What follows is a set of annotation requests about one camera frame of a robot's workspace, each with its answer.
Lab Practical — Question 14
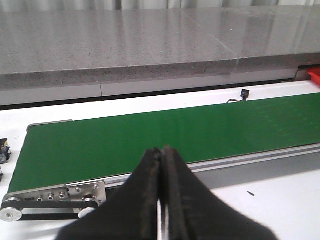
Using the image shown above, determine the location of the white curtain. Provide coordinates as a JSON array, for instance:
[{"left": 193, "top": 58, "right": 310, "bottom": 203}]
[{"left": 0, "top": 0, "right": 320, "bottom": 13}]

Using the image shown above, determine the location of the black connector with wires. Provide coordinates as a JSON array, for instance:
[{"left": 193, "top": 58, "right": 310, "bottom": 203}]
[{"left": 226, "top": 89, "right": 250, "bottom": 104}]

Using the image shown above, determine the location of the red plastic tray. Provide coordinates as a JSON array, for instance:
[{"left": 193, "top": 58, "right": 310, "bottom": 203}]
[{"left": 307, "top": 67, "right": 320, "bottom": 86}]

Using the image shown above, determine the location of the yellow mushroom push button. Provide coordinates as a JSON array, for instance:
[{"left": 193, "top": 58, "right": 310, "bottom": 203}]
[{"left": 0, "top": 167, "right": 3, "bottom": 182}]

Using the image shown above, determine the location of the grey stone counter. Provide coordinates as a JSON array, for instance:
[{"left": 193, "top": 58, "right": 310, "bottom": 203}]
[{"left": 0, "top": 5, "right": 320, "bottom": 109}]

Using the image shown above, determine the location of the red mushroom push button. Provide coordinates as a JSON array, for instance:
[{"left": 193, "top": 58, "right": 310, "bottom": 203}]
[{"left": 0, "top": 138, "right": 11, "bottom": 164}]

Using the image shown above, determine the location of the green conveyor belt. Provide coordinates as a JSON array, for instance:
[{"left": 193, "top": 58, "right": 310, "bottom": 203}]
[{"left": 2, "top": 93, "right": 320, "bottom": 206}]

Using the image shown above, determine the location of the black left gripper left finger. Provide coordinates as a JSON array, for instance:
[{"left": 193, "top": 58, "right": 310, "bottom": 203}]
[{"left": 56, "top": 148, "right": 160, "bottom": 240}]

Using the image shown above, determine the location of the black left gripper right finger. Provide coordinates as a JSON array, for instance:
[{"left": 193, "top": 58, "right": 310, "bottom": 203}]
[{"left": 161, "top": 146, "right": 276, "bottom": 240}]

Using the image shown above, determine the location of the black drive belt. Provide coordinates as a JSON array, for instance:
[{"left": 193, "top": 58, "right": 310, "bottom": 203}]
[{"left": 0, "top": 200, "right": 99, "bottom": 222}]

